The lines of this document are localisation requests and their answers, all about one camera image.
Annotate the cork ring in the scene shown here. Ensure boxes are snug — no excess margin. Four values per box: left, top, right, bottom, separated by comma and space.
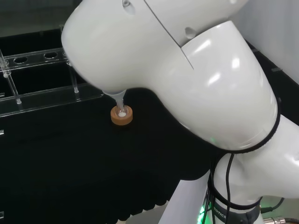
110, 105, 134, 127

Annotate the black cable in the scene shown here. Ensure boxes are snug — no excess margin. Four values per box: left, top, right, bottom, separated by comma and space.
224, 154, 235, 224

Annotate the pale board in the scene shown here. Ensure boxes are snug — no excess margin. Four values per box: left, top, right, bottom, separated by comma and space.
160, 172, 212, 224

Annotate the clear round-bottom flask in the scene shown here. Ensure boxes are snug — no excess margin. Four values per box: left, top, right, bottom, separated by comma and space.
116, 105, 129, 119

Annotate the clear acrylic funnel stand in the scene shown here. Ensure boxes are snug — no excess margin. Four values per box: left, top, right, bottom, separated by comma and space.
0, 24, 105, 118

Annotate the black table cloth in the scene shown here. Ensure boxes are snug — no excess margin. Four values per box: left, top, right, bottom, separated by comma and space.
0, 28, 299, 217

